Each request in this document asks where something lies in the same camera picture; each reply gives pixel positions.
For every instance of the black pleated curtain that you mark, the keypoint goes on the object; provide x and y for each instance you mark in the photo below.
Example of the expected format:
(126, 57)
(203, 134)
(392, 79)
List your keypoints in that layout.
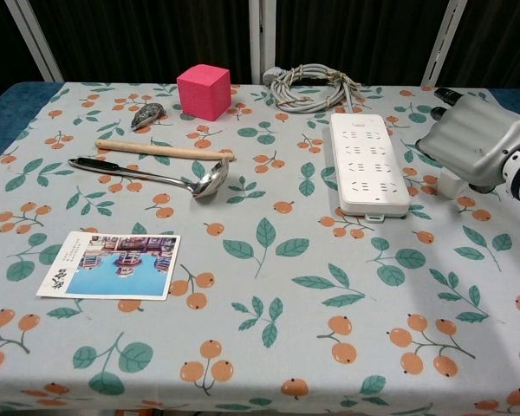
(351, 34)
(502, 43)
(0, 43)
(147, 34)

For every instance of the floral fruit print tablecloth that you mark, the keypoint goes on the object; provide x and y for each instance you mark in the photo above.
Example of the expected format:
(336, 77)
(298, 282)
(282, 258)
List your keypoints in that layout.
(286, 281)

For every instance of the white AC adapter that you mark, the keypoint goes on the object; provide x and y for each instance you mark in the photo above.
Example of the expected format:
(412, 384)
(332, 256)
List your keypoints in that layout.
(451, 185)

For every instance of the stainless steel ladle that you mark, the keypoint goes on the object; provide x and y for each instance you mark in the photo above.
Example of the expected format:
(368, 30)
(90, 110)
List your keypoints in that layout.
(210, 182)

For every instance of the white metal frame post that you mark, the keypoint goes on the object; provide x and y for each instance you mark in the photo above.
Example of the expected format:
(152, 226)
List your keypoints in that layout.
(260, 39)
(37, 39)
(444, 39)

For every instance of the picture postcard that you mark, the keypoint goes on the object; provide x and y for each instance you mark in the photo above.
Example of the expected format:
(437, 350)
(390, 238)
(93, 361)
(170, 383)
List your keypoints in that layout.
(112, 268)

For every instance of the pink foam cube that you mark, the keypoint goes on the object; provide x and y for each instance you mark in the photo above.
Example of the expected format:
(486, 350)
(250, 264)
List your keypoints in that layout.
(203, 95)

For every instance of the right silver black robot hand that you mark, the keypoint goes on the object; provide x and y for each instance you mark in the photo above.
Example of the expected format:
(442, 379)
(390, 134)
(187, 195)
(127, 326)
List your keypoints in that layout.
(481, 138)

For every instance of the wooden stick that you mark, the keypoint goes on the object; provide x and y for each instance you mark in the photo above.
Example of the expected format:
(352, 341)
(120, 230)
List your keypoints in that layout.
(156, 149)

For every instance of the white power strip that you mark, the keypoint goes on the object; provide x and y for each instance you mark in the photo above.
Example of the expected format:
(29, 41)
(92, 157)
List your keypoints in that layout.
(368, 173)

